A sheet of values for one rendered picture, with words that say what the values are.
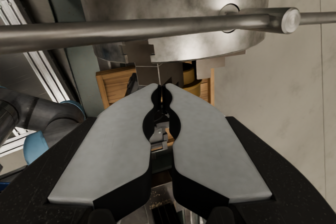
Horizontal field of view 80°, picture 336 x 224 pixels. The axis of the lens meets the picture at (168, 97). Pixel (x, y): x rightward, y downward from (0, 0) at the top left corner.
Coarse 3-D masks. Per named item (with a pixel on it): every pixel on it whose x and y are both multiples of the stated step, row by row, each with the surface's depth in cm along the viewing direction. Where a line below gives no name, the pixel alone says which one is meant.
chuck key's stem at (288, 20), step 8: (256, 8) 20; (264, 8) 20; (272, 8) 19; (280, 8) 18; (288, 8) 17; (296, 8) 17; (272, 16) 18; (280, 16) 17; (288, 16) 17; (296, 16) 17; (272, 24) 18; (280, 24) 17; (288, 24) 17; (296, 24) 18; (272, 32) 19; (280, 32) 18; (288, 32) 18
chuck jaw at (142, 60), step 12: (132, 48) 27; (144, 48) 26; (132, 60) 28; (144, 60) 27; (144, 72) 30; (156, 72) 29; (168, 72) 32; (180, 72) 38; (144, 84) 31; (180, 84) 38
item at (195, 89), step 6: (186, 66) 44; (192, 66) 42; (186, 72) 40; (192, 72) 41; (186, 78) 40; (192, 78) 41; (186, 84) 41; (192, 84) 40; (198, 84) 41; (186, 90) 40; (192, 90) 41; (198, 90) 42; (198, 96) 43
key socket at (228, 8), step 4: (228, 4) 24; (224, 8) 24; (228, 8) 24; (232, 8) 24; (236, 8) 25; (220, 12) 24; (224, 12) 24; (228, 12) 24; (232, 12) 25; (236, 12) 25; (224, 32) 25; (228, 32) 26
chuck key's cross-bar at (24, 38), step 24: (24, 24) 9; (48, 24) 9; (72, 24) 10; (96, 24) 10; (120, 24) 11; (144, 24) 12; (168, 24) 13; (192, 24) 14; (216, 24) 16; (240, 24) 17; (264, 24) 18; (312, 24) 21; (0, 48) 8; (24, 48) 9; (48, 48) 10
